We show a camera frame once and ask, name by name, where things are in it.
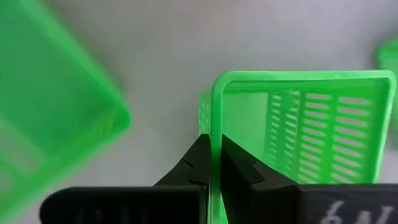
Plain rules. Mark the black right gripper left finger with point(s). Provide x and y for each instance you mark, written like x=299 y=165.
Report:
x=174 y=202

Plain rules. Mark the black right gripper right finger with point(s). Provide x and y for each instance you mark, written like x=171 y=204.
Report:
x=264 y=202

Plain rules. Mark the green plastic basket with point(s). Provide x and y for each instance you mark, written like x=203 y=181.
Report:
x=46 y=93
x=390 y=57
x=329 y=81

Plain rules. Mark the grey table mat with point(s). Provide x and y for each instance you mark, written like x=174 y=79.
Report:
x=171 y=77

